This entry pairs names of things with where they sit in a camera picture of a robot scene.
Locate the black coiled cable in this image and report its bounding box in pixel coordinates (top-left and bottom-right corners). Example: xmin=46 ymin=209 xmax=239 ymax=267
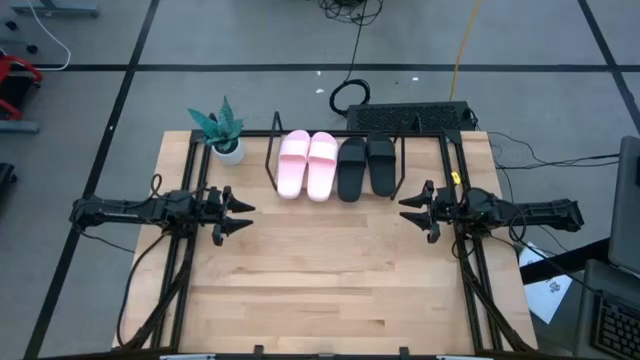
xmin=328 ymin=0 xmax=373 ymax=119

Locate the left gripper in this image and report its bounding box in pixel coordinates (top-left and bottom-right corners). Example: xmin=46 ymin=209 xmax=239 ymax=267
xmin=191 ymin=185 xmax=257 ymax=247

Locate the yellow cable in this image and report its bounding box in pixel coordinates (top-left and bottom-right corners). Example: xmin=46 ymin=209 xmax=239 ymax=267
xmin=448 ymin=0 xmax=484 ymax=102

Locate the green plant white pot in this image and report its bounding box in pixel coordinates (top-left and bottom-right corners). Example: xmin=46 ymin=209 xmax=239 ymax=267
xmin=187 ymin=95 xmax=247 ymax=166

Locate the black slide sandal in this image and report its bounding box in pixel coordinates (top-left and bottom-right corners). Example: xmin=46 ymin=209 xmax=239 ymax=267
xmin=365 ymin=132 xmax=398 ymax=198
xmin=336 ymin=136 xmax=369 ymax=204

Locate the red black cart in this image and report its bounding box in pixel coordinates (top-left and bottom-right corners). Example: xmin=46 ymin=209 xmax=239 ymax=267
xmin=0 ymin=52 xmax=45 ymax=121

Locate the white cable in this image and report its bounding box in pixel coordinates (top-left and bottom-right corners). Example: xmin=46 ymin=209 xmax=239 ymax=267
xmin=27 ymin=0 xmax=72 ymax=71

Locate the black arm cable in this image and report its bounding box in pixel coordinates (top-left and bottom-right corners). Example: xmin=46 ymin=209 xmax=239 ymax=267
xmin=115 ymin=232 xmax=169 ymax=349

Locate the grey open laptop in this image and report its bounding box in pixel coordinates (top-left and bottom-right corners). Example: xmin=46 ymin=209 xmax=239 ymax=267
xmin=573 ymin=134 xmax=640 ymax=360

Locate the grey metal bar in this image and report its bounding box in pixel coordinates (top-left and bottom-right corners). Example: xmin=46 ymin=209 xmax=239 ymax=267
xmin=0 ymin=119 xmax=40 ymax=134

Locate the black desk bar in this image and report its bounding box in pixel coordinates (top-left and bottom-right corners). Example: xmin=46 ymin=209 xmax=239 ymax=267
xmin=519 ymin=237 xmax=612 ymax=286

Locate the pink slide sandal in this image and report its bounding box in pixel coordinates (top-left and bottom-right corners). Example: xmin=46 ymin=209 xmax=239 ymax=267
xmin=305 ymin=131 xmax=339 ymax=203
xmin=275 ymin=129 xmax=312 ymax=200

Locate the black cable tangle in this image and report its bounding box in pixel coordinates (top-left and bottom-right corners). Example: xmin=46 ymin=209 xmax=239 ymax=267
xmin=318 ymin=0 xmax=386 ymax=27

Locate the white paper sheet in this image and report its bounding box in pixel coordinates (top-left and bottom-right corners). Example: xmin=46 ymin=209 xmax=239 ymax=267
xmin=518 ymin=241 xmax=574 ymax=325

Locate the black aluminium rig frame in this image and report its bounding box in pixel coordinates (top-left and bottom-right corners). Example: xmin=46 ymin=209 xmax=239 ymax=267
xmin=119 ymin=128 xmax=537 ymax=354

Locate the black perforated computer case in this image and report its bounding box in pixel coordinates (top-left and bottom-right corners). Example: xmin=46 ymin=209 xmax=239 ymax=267
xmin=346 ymin=100 xmax=477 ymax=133

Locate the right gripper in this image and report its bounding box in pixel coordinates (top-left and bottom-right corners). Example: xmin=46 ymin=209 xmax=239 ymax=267
xmin=398 ymin=179 xmax=472 ymax=245

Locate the wooden shelf black metal frame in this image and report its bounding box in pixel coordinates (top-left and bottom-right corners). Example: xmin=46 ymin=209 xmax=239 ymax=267
xmin=263 ymin=111 xmax=408 ymax=202

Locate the grey metal stand foot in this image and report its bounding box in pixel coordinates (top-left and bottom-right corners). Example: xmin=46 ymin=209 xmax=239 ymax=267
xmin=10 ymin=0 xmax=101 ymax=19

